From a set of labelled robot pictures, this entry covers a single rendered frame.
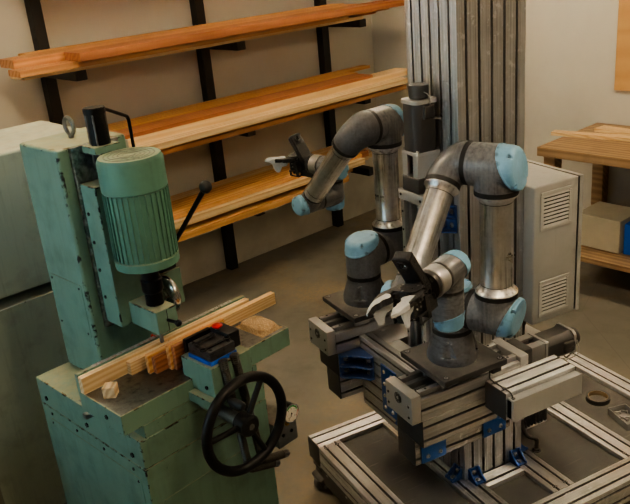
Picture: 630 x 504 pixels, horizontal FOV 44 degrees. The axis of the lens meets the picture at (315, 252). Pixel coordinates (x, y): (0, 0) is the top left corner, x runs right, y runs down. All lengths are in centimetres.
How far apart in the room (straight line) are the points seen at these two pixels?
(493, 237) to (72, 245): 116
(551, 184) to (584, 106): 253
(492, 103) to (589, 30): 262
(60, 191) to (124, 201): 25
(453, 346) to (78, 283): 109
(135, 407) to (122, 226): 47
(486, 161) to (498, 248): 24
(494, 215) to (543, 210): 46
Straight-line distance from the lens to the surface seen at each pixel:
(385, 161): 262
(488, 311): 216
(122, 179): 205
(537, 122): 521
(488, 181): 203
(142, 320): 228
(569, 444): 307
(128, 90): 472
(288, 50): 541
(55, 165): 224
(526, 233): 254
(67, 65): 401
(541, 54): 512
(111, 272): 226
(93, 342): 242
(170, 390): 216
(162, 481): 226
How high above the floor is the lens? 197
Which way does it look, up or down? 21 degrees down
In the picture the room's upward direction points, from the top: 5 degrees counter-clockwise
